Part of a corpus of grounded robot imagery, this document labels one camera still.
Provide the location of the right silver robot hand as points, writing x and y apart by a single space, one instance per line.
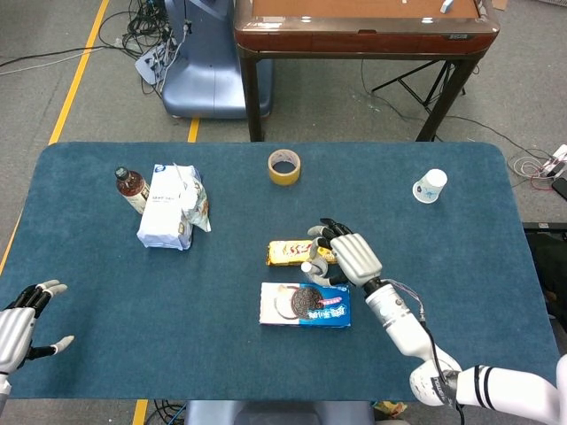
356 257

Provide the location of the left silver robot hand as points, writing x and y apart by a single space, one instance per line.
15 332

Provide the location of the white cylindrical tube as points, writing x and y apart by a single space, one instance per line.
306 267

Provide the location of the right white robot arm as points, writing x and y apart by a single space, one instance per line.
407 332

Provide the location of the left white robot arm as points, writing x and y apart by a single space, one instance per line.
3 391

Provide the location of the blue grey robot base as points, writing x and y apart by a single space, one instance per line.
204 84

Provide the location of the grey own robot base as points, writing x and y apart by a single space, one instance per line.
274 414

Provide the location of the blue Oreo cookie box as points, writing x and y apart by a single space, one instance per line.
323 314

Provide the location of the yellow biscuit pack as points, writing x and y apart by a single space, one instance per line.
288 252

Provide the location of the white floral paper cup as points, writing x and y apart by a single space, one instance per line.
429 188

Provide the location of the yellow tape roll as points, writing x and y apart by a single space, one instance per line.
284 179

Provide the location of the blue felt table cover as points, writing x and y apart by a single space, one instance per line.
133 310

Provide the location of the white printed snack bag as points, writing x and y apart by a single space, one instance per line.
200 208

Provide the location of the black tripod stand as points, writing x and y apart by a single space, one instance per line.
416 88

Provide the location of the brown tea bottle black cap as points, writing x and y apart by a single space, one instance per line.
130 190

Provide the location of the white paper bag package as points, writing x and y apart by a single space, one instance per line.
161 217

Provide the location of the black flat device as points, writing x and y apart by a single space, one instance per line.
561 188

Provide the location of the brown mahjong table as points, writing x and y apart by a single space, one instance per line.
363 40

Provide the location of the white power strip red plugs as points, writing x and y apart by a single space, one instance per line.
559 161

